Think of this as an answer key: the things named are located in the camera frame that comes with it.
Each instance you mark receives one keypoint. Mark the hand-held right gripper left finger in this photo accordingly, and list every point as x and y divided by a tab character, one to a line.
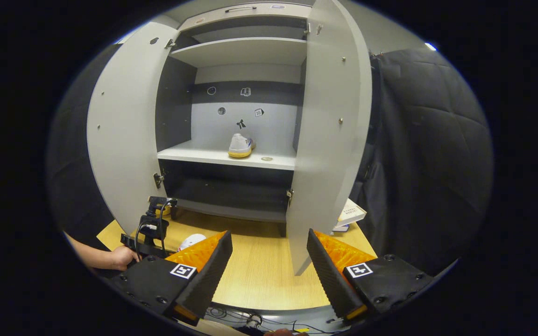
208	275

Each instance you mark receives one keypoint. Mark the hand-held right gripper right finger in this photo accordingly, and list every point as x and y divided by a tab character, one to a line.
329	275

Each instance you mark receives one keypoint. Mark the white striped shoe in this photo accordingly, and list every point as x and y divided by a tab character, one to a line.
192	241
240	144

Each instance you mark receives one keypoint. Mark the grey shoe cabinet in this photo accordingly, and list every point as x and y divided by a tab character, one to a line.
189	151

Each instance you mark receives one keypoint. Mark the grey cabinet door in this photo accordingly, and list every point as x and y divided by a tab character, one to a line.
124	130
329	140

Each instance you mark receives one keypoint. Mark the small yellow object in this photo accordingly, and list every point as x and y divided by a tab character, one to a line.
167	211

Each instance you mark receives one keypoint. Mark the blue cover book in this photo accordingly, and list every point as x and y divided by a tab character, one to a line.
340	228

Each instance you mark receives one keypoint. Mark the white paperback book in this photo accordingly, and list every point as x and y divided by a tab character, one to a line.
352	213

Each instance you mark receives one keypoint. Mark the black quilted curtain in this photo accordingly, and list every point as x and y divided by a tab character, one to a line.
428	163

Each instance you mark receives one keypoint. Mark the small double ceiling light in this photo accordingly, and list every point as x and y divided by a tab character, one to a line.
430	46

